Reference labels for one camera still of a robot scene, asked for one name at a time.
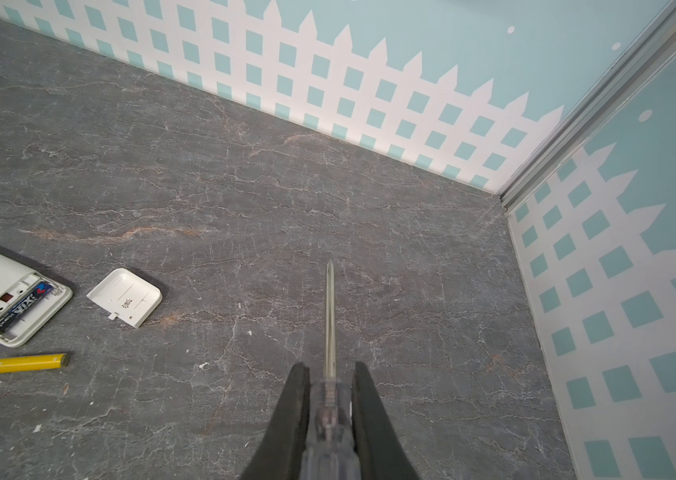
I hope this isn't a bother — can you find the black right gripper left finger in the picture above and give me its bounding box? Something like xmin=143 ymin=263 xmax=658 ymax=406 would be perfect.
xmin=240 ymin=362 xmax=312 ymax=480

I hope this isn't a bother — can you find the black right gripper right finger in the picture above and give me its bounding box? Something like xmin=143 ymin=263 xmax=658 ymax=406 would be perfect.
xmin=352 ymin=362 xmax=419 ymax=480

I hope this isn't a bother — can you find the clear handle screwdriver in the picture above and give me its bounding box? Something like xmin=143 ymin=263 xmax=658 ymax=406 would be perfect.
xmin=300 ymin=262 xmax=361 ymax=479

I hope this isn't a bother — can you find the small remote battery cover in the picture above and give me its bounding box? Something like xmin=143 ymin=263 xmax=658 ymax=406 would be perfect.
xmin=87 ymin=268 xmax=163 ymax=328

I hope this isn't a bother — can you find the yellow battery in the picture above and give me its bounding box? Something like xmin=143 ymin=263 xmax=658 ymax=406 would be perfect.
xmin=0 ymin=353 xmax=70 ymax=374

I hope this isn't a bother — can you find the small white remote control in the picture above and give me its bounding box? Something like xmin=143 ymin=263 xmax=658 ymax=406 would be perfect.
xmin=0 ymin=232 xmax=74 ymax=349

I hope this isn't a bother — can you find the dark battery in small remote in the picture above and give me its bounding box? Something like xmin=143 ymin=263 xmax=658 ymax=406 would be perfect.
xmin=0 ymin=281 xmax=55 ymax=335

